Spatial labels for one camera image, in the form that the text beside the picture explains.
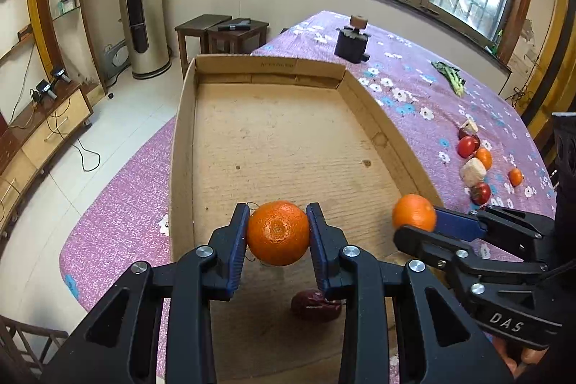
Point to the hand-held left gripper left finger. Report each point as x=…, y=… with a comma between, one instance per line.
x=237, y=249

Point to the green bottle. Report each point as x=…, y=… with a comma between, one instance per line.
x=497, y=43

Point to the small green frame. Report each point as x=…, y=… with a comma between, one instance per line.
x=66, y=5

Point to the person's right hand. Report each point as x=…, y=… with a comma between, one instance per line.
x=513, y=359

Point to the small orange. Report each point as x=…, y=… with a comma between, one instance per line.
x=516, y=177

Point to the red tomato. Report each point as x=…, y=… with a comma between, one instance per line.
x=480, y=193
x=468, y=145

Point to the small black device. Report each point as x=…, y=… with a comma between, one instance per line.
x=46, y=89
x=59, y=74

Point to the green leafy vegetable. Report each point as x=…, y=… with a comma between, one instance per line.
x=450, y=76

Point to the wooden chair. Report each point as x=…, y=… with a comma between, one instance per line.
x=27, y=339

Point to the wooden tv cabinet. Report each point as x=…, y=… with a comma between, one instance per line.
x=49, y=127

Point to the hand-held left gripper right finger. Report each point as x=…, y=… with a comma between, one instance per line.
x=320, y=253

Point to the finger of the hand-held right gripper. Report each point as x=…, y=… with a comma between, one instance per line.
x=454, y=224
x=432, y=249

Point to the black remote control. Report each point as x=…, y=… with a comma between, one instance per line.
x=234, y=25

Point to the cardboard box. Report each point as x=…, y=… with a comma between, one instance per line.
x=270, y=141

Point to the purple floral bed sheet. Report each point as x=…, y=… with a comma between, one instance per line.
x=414, y=64

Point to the medium orange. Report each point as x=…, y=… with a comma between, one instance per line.
x=485, y=158

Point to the brown wooden spool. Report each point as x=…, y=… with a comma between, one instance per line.
x=359, y=22

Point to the black cylindrical holder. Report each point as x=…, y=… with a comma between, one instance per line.
x=351, y=46

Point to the large orange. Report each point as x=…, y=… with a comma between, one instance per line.
x=278, y=233
x=414, y=211

